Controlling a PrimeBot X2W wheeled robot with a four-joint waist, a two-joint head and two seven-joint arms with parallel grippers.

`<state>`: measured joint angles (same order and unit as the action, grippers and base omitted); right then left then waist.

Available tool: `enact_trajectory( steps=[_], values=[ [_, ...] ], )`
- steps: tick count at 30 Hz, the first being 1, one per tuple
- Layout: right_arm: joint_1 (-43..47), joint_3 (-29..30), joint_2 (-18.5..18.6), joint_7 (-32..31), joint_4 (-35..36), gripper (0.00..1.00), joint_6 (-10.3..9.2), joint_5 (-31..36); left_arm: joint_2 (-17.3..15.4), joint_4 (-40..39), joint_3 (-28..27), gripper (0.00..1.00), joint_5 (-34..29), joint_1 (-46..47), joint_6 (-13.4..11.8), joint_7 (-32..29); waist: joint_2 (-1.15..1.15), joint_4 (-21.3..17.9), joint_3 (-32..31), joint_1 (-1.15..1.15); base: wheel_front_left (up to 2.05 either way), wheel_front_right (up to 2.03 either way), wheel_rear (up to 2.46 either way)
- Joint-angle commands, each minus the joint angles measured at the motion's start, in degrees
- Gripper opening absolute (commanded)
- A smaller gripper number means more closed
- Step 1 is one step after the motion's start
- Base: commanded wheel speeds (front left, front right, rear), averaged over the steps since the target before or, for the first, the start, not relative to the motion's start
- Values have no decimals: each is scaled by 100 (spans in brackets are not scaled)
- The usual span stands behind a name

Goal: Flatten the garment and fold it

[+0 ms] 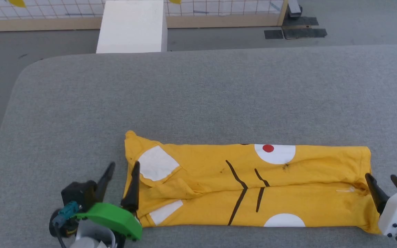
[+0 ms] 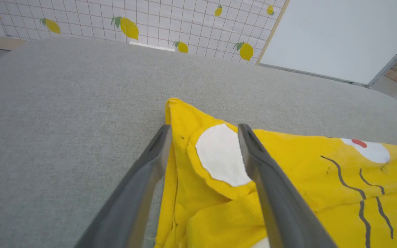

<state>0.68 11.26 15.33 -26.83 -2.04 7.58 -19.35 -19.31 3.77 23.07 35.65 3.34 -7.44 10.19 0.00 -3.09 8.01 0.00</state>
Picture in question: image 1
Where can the yellow garment with white patches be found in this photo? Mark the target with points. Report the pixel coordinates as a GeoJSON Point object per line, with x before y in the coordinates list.
{"type": "Point", "coordinates": [253, 193]}

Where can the white box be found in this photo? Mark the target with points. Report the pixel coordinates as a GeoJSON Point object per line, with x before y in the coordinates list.
{"type": "Point", "coordinates": [133, 27]}

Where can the long black floor mat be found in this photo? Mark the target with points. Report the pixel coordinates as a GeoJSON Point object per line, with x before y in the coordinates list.
{"type": "Point", "coordinates": [304, 33]}

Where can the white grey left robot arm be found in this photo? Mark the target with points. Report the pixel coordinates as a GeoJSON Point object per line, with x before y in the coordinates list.
{"type": "Point", "coordinates": [88, 234]}

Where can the small black floor mat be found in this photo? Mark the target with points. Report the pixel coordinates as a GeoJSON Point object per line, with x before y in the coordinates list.
{"type": "Point", "coordinates": [273, 34]}

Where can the grey metal screen foot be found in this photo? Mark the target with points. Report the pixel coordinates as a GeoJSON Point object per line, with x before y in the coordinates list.
{"type": "Point", "coordinates": [294, 8]}

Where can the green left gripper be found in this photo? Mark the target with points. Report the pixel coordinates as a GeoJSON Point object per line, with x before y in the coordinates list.
{"type": "Point", "coordinates": [114, 218]}

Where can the dark grey floor mat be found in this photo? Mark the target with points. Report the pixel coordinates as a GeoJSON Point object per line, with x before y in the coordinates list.
{"type": "Point", "coordinates": [302, 21]}

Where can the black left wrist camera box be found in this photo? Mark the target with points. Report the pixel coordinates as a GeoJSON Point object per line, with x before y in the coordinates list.
{"type": "Point", "coordinates": [79, 194]}

